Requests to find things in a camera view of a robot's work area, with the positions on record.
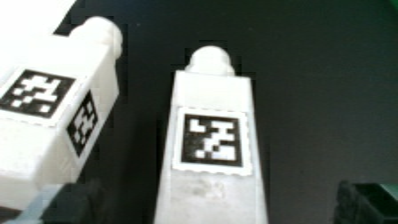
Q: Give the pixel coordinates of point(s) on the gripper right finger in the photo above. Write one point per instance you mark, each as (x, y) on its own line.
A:
(367, 203)

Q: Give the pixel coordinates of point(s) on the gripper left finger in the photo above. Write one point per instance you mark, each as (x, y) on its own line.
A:
(68, 204)

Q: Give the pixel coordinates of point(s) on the white leg with tag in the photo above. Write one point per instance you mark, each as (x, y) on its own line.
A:
(212, 192)

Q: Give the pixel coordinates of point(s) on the white leg far right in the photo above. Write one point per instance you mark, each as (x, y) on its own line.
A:
(58, 97)

